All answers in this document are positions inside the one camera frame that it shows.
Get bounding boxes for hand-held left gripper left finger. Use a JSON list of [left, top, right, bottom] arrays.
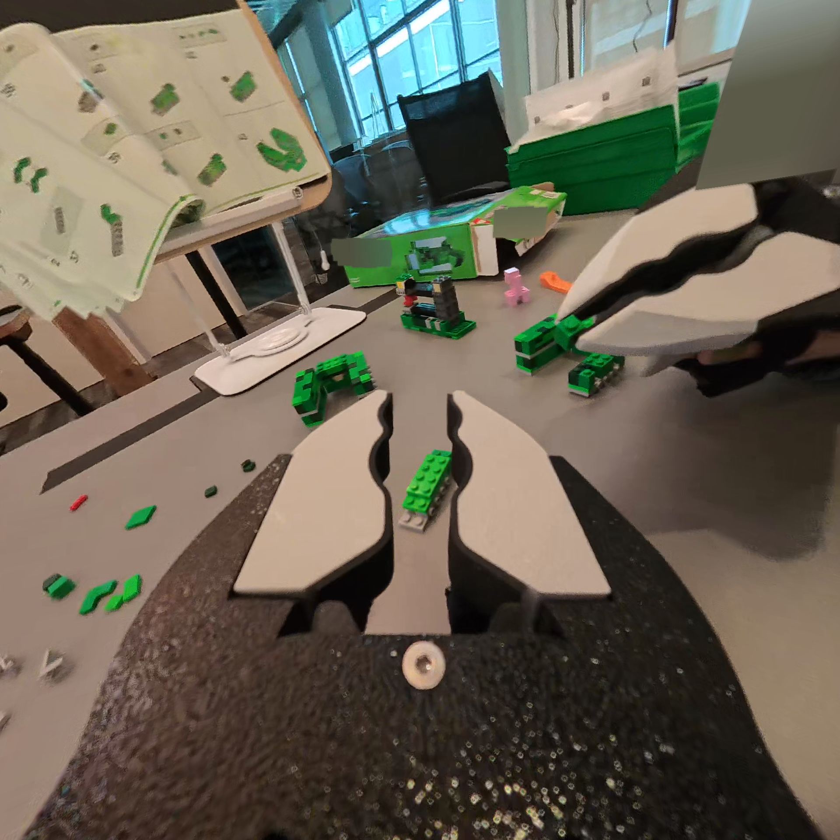
[[233, 389, 395, 602]]

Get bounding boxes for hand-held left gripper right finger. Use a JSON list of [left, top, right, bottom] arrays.
[[446, 390, 613, 599]]

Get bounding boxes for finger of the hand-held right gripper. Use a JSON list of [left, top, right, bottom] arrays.
[[556, 184, 760, 317], [576, 233, 840, 361]]

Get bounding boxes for small green toy brick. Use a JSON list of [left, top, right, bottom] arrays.
[[554, 314, 598, 352]]

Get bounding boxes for green white brick assembly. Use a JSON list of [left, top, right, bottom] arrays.
[[514, 315, 572, 376]]

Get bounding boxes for black desk strip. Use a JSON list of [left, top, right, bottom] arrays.
[[39, 289, 396, 497]]

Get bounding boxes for person's right hand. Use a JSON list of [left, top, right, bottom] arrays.
[[696, 331, 833, 370]]

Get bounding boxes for stack of green crates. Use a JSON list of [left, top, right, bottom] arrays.
[[505, 82, 723, 217]]

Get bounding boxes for large green brick assembly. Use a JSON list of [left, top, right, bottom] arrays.
[[292, 352, 375, 429]]

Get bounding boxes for grey panel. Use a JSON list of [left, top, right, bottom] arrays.
[[696, 0, 840, 193]]

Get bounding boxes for dark green brick assembly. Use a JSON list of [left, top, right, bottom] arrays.
[[567, 352, 626, 399]]

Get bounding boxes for white plastic bags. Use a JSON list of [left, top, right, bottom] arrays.
[[525, 47, 681, 143]]

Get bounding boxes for white clear book stand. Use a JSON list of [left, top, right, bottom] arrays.
[[164, 187, 367, 396]]

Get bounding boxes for flat green brick piece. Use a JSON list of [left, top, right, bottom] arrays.
[[79, 579, 119, 615], [105, 574, 144, 612]]

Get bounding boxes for black grey brick model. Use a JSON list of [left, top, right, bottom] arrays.
[[400, 274, 478, 340]]

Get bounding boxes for black office chair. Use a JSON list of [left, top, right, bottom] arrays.
[[397, 71, 514, 206]]

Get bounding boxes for green toy box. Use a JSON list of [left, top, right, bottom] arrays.
[[344, 184, 567, 290]]

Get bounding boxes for grid window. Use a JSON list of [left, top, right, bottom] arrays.
[[328, 0, 504, 132]]

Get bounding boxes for green instruction booklet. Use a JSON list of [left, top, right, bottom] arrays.
[[0, 8, 330, 322]]

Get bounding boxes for black panel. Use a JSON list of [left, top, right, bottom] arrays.
[[0, 0, 241, 31]]

